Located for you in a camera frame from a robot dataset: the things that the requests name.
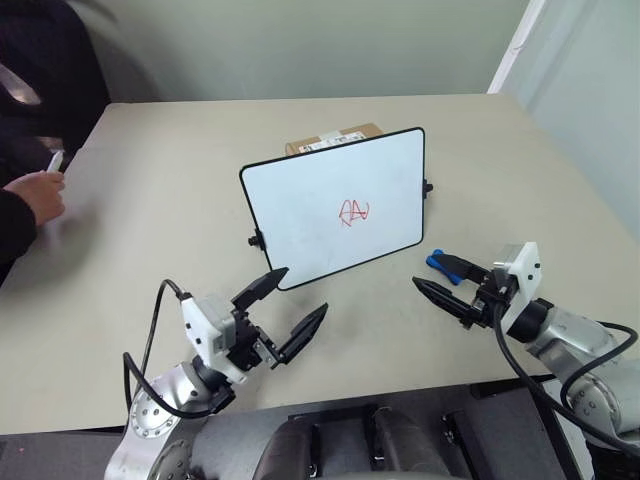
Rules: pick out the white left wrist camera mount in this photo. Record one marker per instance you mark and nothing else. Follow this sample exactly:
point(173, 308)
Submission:
point(200, 325)

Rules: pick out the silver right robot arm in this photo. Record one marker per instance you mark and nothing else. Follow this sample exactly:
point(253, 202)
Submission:
point(575, 345)

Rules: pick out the person's dark clothed body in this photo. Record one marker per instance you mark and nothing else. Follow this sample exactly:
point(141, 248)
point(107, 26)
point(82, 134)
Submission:
point(45, 60)

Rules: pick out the white board with black frame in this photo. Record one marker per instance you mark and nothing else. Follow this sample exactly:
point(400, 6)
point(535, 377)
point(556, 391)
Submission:
point(320, 200)

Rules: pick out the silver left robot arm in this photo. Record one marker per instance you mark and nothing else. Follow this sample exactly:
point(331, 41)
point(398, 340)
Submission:
point(160, 420)

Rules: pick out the blue plastic block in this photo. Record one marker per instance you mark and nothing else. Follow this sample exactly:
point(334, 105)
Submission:
point(436, 262)

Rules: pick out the brown cardboard box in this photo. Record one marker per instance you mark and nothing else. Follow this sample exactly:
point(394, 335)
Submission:
point(300, 146)

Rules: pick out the person's black sleeved forearm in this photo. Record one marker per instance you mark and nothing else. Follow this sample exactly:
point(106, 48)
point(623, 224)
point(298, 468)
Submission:
point(15, 225)

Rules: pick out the white marker pen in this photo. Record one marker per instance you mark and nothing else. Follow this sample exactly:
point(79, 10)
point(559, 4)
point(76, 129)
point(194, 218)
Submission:
point(54, 162)

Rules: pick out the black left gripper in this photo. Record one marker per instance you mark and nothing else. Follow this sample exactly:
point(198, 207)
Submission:
point(248, 342)

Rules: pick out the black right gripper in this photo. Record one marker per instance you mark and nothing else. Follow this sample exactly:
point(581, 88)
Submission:
point(487, 300)

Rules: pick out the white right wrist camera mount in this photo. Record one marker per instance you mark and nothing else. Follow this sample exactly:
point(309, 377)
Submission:
point(525, 285)

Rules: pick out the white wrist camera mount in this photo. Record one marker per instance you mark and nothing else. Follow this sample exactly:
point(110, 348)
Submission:
point(200, 325)
point(525, 285)

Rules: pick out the person's bare hand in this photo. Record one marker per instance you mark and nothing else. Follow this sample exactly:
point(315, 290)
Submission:
point(37, 197)

